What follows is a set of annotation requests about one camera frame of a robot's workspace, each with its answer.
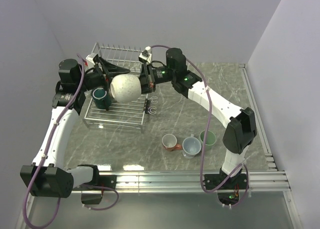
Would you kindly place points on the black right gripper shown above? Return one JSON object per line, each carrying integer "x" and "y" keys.
{"x": 147, "y": 79}

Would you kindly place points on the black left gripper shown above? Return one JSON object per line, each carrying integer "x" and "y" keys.
{"x": 108, "y": 70}

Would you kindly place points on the beige speckled round mug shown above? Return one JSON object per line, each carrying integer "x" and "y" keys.
{"x": 125, "y": 88}

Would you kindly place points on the dark green mug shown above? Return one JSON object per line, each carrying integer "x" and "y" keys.
{"x": 101, "y": 99}

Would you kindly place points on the silver wire dish rack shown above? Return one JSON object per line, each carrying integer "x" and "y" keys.
{"x": 126, "y": 111}

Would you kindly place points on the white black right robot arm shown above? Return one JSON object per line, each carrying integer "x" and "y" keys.
{"x": 240, "y": 124}

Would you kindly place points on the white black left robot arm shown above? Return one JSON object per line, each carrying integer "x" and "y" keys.
{"x": 45, "y": 177}

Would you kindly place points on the pink white mug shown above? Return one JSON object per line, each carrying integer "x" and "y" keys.
{"x": 170, "y": 143}

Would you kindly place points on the light blue mug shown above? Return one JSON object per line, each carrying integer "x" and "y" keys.
{"x": 191, "y": 146}

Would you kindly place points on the light green mug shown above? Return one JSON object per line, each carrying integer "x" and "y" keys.
{"x": 209, "y": 141}

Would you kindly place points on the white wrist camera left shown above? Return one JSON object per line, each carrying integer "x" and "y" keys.
{"x": 91, "y": 60}

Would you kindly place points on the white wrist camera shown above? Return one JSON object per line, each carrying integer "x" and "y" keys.
{"x": 91, "y": 60}
{"x": 145, "y": 56}

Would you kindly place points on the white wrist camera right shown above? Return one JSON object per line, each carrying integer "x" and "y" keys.
{"x": 145, "y": 56}

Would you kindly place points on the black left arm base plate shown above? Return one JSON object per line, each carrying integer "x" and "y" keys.
{"x": 108, "y": 181}

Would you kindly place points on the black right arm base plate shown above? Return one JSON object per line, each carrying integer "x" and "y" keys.
{"x": 212, "y": 184}

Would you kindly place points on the aluminium side rail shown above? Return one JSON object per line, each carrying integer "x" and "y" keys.
{"x": 260, "y": 128}

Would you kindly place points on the aluminium mounting rail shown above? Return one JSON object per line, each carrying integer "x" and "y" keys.
{"x": 189, "y": 181}

